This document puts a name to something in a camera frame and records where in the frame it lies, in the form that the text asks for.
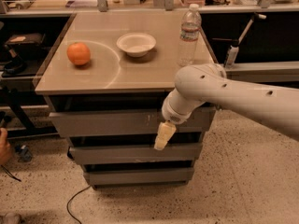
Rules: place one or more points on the grey bottom drawer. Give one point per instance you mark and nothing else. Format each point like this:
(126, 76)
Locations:
(139, 176)

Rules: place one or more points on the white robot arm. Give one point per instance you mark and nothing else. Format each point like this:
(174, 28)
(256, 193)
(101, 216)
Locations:
(274, 107)

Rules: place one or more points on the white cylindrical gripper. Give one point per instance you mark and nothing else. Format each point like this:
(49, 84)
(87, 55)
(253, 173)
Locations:
(172, 113)

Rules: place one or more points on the grey middle drawer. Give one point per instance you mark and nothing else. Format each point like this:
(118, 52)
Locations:
(134, 154)

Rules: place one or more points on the grey top drawer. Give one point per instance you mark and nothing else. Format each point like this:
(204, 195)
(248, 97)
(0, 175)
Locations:
(105, 123)

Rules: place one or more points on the white bowl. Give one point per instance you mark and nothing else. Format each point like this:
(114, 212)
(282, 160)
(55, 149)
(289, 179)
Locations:
(136, 44)

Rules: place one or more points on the grey drawer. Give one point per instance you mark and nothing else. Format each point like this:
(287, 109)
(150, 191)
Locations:
(139, 176)
(105, 123)
(134, 154)

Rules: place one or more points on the clear plastic water bottle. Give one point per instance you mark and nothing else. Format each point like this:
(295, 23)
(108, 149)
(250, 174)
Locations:
(189, 32)

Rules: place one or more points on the orange fruit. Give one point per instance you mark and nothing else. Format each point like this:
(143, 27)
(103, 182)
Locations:
(78, 53)

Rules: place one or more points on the person's hand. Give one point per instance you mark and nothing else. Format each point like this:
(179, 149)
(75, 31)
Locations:
(6, 151)

